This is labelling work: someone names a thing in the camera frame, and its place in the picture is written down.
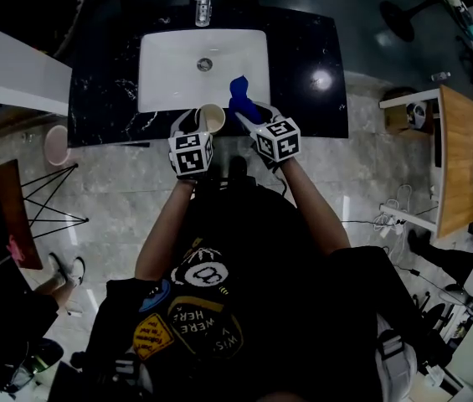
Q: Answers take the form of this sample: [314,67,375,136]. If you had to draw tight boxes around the black green glossy bag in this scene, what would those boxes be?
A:
[21,340,65,377]

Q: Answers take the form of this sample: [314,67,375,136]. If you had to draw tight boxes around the round black pedestal table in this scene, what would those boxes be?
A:
[378,0,473,44]

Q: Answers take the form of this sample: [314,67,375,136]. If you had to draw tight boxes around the open cardboard box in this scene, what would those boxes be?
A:
[383,97,434,136]

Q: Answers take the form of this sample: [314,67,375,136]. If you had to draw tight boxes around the person's black printed shirt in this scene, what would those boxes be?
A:
[70,182,382,402]

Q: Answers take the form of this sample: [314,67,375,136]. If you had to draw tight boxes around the person's black shoe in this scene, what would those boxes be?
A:
[229,155,249,180]

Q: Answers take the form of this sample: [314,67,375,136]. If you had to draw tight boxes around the black marble sink table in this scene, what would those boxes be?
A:
[67,4,350,148]

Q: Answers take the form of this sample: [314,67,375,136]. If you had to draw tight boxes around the white power strip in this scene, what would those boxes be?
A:
[379,214,405,239]

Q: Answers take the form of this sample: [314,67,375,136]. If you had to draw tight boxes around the cream cup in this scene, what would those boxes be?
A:
[194,103,227,136]

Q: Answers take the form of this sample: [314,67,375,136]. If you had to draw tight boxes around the black power cable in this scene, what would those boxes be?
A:
[340,205,440,225]

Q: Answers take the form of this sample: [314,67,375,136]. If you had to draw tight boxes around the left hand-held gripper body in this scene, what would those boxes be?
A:
[167,126,214,181]

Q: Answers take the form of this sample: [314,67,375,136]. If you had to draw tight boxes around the pink soft item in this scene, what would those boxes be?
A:
[6,235,26,264]

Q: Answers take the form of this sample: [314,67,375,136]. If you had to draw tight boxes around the blue cloth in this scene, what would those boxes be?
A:
[228,75,265,126]

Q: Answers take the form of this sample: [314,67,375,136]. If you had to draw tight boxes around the chrome faucet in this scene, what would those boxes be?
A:
[193,0,213,28]

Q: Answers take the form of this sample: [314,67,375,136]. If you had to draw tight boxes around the wooden side table wire legs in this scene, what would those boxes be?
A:
[0,159,91,271]

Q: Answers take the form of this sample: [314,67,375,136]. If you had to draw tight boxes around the pink waste bin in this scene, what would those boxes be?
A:
[44,124,72,168]

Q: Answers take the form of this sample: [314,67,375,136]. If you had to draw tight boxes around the wooden desk white frame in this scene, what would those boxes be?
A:
[378,84,473,240]

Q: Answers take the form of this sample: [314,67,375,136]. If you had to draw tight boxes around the white sink basin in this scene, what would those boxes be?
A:
[136,28,272,114]

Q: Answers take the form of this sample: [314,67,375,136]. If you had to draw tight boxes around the black office chair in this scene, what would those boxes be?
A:
[410,290,464,352]

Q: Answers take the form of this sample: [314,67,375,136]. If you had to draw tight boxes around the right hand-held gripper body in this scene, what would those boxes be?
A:
[251,116,302,166]

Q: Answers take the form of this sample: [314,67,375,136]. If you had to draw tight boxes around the person's left forearm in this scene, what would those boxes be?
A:
[134,179,196,283]

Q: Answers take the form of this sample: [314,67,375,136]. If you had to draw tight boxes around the person's right forearm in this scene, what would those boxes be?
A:
[279,159,352,258]

